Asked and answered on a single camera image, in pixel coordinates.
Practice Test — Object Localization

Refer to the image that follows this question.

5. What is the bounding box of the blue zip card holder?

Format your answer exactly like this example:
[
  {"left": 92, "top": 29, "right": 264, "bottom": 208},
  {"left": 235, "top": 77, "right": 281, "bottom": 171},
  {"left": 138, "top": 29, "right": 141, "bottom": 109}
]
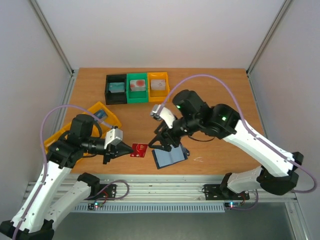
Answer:
[{"left": 151, "top": 144, "right": 190, "bottom": 170}]

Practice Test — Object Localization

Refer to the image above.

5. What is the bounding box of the red VIP credit card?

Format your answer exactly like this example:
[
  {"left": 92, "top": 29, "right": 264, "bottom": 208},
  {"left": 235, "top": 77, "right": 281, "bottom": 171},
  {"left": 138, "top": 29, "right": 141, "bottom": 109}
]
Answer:
[{"left": 130, "top": 143, "right": 148, "bottom": 158}]

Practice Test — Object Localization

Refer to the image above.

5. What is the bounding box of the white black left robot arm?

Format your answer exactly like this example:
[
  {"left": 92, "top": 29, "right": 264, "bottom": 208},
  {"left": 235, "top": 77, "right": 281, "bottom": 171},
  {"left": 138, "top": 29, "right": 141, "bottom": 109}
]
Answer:
[{"left": 0, "top": 114, "right": 133, "bottom": 240}]

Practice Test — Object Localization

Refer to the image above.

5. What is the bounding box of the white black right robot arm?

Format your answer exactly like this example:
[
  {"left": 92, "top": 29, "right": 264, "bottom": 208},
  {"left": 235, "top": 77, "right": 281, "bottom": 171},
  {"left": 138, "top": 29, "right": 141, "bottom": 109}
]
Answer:
[{"left": 148, "top": 89, "right": 304, "bottom": 198}]

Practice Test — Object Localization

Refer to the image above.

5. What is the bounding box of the yellow bin with blue cards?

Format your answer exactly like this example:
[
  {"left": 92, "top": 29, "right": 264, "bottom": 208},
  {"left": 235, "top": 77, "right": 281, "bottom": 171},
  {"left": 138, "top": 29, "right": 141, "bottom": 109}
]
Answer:
[{"left": 87, "top": 101, "right": 122, "bottom": 132}]

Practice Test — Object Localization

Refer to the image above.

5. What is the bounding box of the blue card stack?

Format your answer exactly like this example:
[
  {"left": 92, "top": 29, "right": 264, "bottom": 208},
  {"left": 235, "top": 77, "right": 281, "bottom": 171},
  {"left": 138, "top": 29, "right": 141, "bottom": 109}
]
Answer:
[{"left": 94, "top": 109, "right": 108, "bottom": 120}]

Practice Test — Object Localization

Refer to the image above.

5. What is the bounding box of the grey white card stack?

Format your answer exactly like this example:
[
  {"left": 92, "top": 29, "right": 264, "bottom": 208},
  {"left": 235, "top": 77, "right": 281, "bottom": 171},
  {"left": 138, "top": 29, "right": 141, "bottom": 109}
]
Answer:
[{"left": 150, "top": 79, "right": 166, "bottom": 91}]

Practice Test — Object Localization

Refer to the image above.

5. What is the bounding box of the red white card stack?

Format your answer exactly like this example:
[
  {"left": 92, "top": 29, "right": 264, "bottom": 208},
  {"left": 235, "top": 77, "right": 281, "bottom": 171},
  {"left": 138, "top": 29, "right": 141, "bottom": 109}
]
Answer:
[{"left": 129, "top": 79, "right": 146, "bottom": 92}]

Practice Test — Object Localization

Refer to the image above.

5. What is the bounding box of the yellow bin with red cards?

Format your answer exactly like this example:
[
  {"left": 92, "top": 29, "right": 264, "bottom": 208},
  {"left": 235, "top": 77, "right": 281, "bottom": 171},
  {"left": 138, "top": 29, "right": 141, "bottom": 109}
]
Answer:
[{"left": 56, "top": 122, "right": 109, "bottom": 137}]

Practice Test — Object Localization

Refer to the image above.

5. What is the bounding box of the teal card stack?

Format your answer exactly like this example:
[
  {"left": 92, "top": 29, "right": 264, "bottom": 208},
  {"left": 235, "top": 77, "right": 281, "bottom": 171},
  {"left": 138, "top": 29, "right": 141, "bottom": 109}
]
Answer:
[{"left": 108, "top": 82, "right": 125, "bottom": 94}]

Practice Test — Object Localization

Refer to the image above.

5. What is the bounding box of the yellow bin at table back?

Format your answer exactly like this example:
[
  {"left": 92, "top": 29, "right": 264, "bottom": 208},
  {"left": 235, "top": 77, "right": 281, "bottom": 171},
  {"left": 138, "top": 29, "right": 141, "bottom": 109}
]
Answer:
[{"left": 147, "top": 72, "right": 170, "bottom": 103}]

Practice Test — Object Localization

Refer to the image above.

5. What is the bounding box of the green bin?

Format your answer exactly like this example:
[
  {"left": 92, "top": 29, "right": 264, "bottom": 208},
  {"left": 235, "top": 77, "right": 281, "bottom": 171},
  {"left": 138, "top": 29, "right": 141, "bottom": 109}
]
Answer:
[{"left": 126, "top": 72, "right": 149, "bottom": 104}]

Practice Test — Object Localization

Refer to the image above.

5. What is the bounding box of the black bin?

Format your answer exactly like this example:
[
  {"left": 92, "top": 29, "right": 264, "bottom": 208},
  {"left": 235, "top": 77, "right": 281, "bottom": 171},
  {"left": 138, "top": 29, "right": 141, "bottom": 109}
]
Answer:
[{"left": 104, "top": 74, "right": 127, "bottom": 105}]

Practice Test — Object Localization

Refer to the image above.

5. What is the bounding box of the left small circuit board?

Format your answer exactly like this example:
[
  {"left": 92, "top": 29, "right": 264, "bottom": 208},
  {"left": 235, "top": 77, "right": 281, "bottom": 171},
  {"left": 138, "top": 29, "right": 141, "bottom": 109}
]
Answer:
[{"left": 87, "top": 202, "right": 104, "bottom": 211}]

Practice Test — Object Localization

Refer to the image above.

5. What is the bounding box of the small circuit board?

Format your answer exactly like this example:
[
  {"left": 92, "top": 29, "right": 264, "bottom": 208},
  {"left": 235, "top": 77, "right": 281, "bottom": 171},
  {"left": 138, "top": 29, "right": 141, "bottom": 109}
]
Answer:
[
  {"left": 87, "top": 202, "right": 104, "bottom": 211},
  {"left": 224, "top": 201, "right": 242, "bottom": 209}
]

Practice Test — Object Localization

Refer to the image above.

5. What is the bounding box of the right small circuit board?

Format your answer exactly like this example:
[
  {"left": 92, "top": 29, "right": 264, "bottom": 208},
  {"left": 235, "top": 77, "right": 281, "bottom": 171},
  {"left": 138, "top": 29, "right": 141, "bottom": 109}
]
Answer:
[{"left": 224, "top": 201, "right": 242, "bottom": 209}]

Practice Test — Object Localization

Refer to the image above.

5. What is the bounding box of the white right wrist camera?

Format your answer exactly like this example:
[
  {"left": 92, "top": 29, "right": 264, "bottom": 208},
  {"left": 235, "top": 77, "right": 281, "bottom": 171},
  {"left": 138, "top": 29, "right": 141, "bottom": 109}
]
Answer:
[{"left": 150, "top": 104, "right": 176, "bottom": 129}]

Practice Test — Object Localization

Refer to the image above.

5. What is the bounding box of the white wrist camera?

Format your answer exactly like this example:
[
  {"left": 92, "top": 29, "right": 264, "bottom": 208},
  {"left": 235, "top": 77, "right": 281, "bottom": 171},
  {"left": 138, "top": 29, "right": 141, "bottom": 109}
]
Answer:
[
  {"left": 150, "top": 104, "right": 176, "bottom": 129},
  {"left": 104, "top": 128, "right": 123, "bottom": 150}
]

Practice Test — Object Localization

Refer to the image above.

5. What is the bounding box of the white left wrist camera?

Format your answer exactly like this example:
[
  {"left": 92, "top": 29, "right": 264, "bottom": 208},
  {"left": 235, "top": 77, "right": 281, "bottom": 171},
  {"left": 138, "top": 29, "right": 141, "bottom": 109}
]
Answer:
[{"left": 104, "top": 128, "right": 123, "bottom": 150}]

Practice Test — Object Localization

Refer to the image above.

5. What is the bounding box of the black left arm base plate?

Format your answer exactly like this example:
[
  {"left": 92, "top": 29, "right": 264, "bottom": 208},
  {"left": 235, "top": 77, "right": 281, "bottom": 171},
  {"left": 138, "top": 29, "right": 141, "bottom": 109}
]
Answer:
[{"left": 92, "top": 184, "right": 117, "bottom": 201}]

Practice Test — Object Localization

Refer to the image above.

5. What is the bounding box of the aluminium rail base frame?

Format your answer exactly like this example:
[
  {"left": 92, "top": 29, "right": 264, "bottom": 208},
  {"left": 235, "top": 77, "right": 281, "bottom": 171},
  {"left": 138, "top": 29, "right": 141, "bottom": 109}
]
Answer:
[{"left": 22, "top": 159, "right": 298, "bottom": 204}]

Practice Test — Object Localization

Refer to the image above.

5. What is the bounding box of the grey slotted cable duct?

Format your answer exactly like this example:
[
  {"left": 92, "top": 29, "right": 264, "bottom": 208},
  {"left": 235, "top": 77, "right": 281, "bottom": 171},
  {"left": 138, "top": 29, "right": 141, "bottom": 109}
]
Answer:
[{"left": 72, "top": 202, "right": 225, "bottom": 214}]

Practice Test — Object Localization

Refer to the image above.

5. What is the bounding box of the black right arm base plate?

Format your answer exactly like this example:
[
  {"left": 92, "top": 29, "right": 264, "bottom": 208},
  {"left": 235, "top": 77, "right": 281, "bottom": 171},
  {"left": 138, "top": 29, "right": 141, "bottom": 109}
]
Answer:
[{"left": 201, "top": 184, "right": 250, "bottom": 201}]

